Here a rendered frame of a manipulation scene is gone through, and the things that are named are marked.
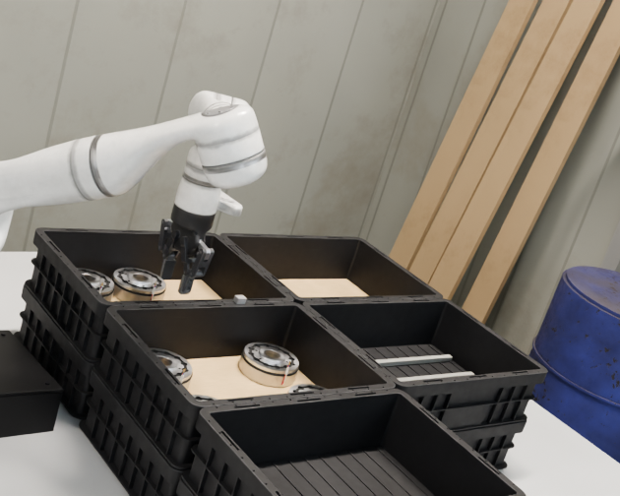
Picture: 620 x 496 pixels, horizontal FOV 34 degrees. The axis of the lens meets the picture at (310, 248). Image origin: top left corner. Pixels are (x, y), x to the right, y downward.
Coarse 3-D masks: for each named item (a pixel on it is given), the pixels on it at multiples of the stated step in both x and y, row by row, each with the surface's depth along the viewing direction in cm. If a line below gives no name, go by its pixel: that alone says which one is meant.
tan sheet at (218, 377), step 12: (192, 360) 176; (204, 360) 177; (216, 360) 179; (228, 360) 180; (192, 372) 172; (204, 372) 173; (216, 372) 175; (228, 372) 176; (240, 372) 177; (300, 372) 184; (192, 384) 168; (204, 384) 170; (216, 384) 171; (228, 384) 172; (240, 384) 173; (252, 384) 175; (312, 384) 181; (216, 396) 167; (228, 396) 168; (240, 396) 170; (252, 396) 171
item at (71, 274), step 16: (48, 240) 180; (224, 240) 206; (48, 256) 178; (64, 256) 176; (240, 256) 200; (64, 272) 173; (80, 272) 172; (256, 272) 196; (80, 288) 169; (96, 304) 164; (112, 304) 164; (128, 304) 166; (144, 304) 168; (160, 304) 170
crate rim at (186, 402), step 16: (176, 304) 171; (192, 304) 173; (208, 304) 175; (224, 304) 177; (240, 304) 179; (256, 304) 181; (272, 304) 183; (288, 304) 185; (112, 320) 160; (320, 320) 183; (128, 336) 156; (336, 336) 178; (144, 352) 152; (352, 352) 174; (144, 368) 152; (160, 368) 149; (368, 368) 171; (160, 384) 149; (176, 384) 146; (384, 384) 166; (176, 400) 145; (192, 400) 143; (224, 400) 146; (240, 400) 148; (256, 400) 149; (272, 400) 150; (192, 416) 143
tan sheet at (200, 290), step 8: (168, 280) 205; (176, 280) 206; (200, 280) 209; (168, 288) 201; (176, 288) 202; (192, 288) 204; (200, 288) 206; (208, 288) 207; (112, 296) 190; (168, 296) 198; (176, 296) 199; (184, 296) 200; (192, 296) 201; (200, 296) 202; (208, 296) 203; (216, 296) 204
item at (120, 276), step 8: (120, 272) 194; (128, 272) 195; (144, 272) 197; (120, 280) 190; (128, 280) 191; (160, 280) 196; (128, 288) 189; (136, 288) 189; (144, 288) 191; (152, 288) 192; (160, 288) 192
